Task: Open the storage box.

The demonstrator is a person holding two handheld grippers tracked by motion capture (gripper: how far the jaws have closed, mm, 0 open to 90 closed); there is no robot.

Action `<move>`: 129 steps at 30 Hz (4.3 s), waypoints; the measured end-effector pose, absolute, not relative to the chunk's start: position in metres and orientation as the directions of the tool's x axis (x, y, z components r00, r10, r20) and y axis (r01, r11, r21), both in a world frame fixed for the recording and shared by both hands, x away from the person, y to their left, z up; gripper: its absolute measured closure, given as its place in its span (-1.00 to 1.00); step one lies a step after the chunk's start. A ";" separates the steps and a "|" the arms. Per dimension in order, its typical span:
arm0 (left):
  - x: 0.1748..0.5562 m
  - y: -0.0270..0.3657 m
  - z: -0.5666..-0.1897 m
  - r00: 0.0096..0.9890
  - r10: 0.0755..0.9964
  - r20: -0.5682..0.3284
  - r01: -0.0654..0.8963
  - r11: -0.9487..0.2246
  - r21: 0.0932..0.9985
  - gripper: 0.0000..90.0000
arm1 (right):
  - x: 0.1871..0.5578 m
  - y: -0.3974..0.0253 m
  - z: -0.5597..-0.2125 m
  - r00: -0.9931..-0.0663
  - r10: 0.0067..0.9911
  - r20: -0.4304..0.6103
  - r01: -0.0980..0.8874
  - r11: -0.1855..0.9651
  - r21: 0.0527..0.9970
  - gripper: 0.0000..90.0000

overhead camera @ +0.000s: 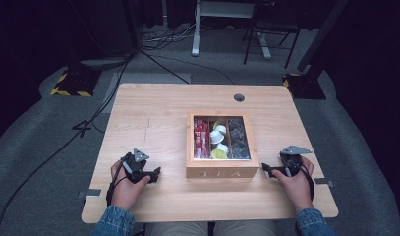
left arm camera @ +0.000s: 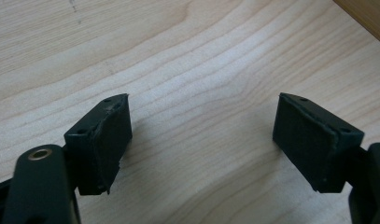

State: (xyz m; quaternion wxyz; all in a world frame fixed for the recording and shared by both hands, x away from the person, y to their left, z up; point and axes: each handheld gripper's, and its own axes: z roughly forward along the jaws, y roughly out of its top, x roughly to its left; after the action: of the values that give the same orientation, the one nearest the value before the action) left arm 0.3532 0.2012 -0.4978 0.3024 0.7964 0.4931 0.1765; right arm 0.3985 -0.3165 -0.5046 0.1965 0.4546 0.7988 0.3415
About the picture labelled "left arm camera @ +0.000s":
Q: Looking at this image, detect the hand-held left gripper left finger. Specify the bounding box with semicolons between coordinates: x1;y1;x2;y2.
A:
63;92;134;197

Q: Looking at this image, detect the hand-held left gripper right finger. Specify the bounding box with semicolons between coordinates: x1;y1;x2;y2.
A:
272;91;365;194

